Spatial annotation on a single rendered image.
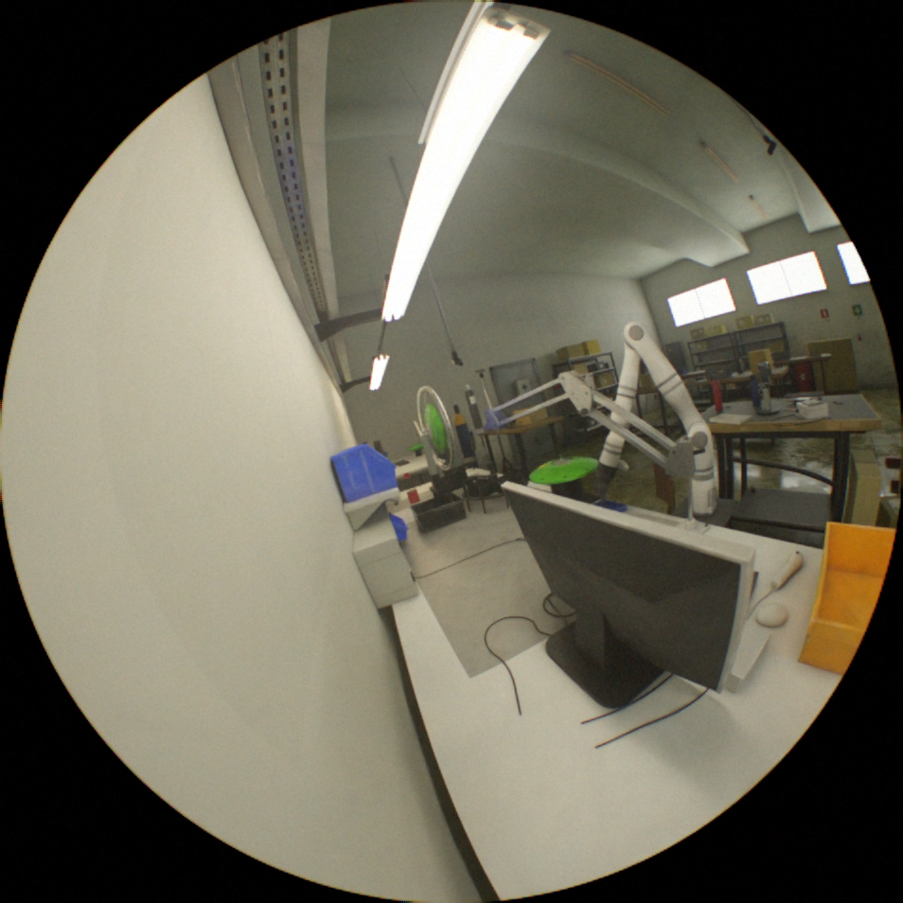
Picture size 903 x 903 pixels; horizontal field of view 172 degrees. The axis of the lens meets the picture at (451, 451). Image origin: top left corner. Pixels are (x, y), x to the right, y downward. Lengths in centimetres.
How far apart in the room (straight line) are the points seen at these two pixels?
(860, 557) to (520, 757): 79
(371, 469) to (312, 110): 109
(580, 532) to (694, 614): 19
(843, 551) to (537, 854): 78
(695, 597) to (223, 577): 41
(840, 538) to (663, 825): 63
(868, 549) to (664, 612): 63
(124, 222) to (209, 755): 32
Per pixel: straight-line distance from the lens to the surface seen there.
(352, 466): 105
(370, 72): 309
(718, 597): 34
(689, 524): 98
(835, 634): 61
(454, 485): 184
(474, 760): 56
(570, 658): 64
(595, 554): 41
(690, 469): 90
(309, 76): 84
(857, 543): 87
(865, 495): 222
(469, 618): 81
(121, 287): 25
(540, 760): 54
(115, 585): 17
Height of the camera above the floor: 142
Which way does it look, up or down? 7 degrees down
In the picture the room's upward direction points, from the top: 16 degrees counter-clockwise
